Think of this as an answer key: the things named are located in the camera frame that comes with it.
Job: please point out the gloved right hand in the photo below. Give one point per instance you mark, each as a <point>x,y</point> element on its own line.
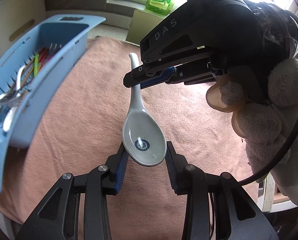
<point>265,127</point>

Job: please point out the pink towel mat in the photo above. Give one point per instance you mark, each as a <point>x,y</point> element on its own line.
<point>82,127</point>

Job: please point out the engraved metal spoon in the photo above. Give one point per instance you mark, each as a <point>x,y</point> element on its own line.
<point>11,97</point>

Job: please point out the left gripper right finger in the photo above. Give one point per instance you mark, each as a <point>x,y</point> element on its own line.
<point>214,203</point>

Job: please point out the blue plastic drain basket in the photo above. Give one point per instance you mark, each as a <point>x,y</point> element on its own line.
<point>71,31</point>

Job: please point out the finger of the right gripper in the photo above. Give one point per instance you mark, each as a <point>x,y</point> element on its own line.
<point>163,78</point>
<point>142,74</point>

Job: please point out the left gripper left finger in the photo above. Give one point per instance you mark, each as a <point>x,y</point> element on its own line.
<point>56,216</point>

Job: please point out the green plastic spoon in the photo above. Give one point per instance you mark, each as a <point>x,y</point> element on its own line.
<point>35,67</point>

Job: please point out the red wooden chopstick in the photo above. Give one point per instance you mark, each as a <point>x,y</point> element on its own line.
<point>42,56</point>
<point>44,61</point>

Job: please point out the dark curved red chopstick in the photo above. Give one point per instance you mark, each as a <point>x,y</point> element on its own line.
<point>27,72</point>

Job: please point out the white cutting board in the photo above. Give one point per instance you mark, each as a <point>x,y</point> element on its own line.
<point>16,18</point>

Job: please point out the steel fork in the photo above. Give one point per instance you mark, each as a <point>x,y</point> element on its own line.
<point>53,49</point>

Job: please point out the white ceramic soup spoon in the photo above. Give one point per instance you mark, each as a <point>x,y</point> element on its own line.
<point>142,137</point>

